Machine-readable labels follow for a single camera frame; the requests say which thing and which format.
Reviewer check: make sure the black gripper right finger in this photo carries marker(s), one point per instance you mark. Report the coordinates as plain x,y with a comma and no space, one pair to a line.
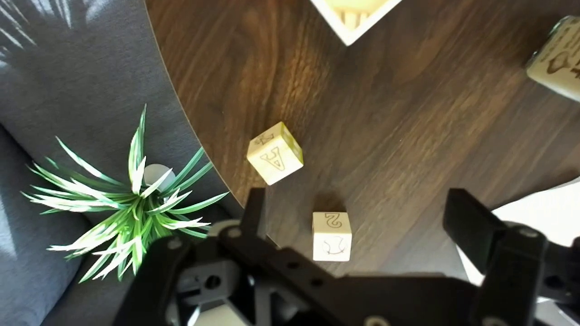
478,224

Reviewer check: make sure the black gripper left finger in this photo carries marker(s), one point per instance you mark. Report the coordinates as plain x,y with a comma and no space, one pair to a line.
255,209

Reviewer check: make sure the wooden block with baseball drawing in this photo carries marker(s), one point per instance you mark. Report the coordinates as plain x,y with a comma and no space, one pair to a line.
333,238

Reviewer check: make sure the wooden alphabet block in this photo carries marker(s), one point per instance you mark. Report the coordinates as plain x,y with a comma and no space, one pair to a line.
275,155

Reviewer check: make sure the white cloth napkin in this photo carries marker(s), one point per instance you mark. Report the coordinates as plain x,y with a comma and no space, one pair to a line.
550,209

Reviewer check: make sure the green potted plant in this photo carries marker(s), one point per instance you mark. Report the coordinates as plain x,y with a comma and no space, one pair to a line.
137,211

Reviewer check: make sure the light wooden box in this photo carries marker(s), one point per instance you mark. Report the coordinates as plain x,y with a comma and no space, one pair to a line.
355,21

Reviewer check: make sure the grey upholstered seat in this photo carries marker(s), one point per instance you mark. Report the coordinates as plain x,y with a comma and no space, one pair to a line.
37,120

